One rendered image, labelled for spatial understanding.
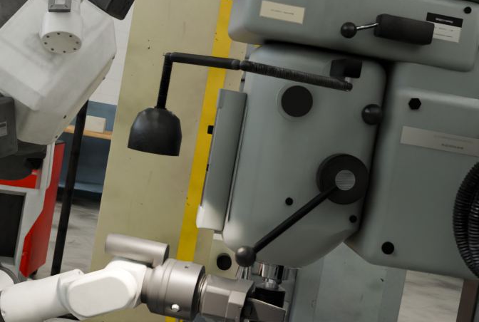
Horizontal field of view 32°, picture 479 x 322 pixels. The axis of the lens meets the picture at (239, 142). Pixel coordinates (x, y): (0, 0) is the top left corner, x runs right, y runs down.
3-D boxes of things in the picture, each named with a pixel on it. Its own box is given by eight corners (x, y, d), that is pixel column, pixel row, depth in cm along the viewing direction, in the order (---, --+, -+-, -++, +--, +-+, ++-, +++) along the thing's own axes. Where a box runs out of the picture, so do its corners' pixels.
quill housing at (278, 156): (224, 263, 114) (264, 35, 113) (212, 236, 135) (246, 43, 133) (356, 283, 117) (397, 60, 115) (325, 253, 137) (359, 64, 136)
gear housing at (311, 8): (241, 30, 111) (254, -44, 110) (224, 40, 135) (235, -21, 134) (477, 74, 115) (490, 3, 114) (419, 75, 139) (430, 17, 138)
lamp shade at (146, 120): (117, 144, 114) (125, 100, 114) (161, 149, 119) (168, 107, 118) (144, 152, 108) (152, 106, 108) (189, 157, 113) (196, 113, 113)
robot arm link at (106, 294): (139, 306, 124) (61, 327, 127) (155, 282, 132) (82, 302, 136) (123, 268, 123) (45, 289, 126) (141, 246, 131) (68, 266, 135)
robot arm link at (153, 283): (162, 326, 125) (92, 310, 127) (180, 296, 136) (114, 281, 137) (171, 258, 122) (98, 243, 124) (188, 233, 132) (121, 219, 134)
